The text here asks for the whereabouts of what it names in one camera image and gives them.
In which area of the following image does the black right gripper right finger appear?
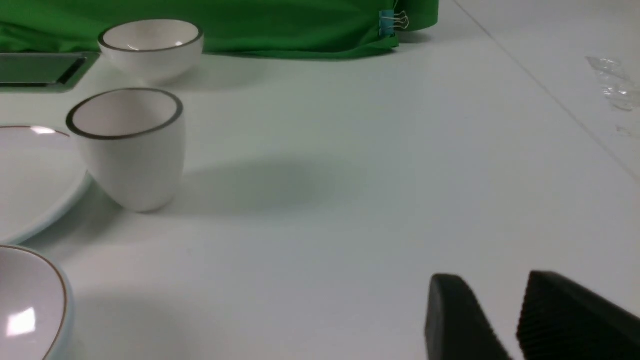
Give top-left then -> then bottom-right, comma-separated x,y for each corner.
516,270 -> 640,360

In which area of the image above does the blue binder clip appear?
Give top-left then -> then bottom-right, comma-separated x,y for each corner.
378,9 -> 410,38

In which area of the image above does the white bowl black rim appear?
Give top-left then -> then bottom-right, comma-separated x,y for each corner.
97,18 -> 205,84

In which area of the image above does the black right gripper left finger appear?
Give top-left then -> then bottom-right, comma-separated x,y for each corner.
424,273 -> 511,360

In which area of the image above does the green cloth backdrop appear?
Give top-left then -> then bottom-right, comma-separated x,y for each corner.
0,0 -> 439,60

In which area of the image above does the metal table cable hatch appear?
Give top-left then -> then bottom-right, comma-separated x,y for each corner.
0,52 -> 100,93

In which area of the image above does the white cup black rim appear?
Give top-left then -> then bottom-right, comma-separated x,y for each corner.
65,88 -> 186,213

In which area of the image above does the pale blue plate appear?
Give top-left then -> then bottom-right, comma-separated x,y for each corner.
0,125 -> 92,245

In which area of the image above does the clear plastic wrap piece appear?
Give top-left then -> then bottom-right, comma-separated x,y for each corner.
585,56 -> 640,112

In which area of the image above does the pale blue bowl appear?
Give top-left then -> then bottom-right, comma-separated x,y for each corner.
0,245 -> 75,360

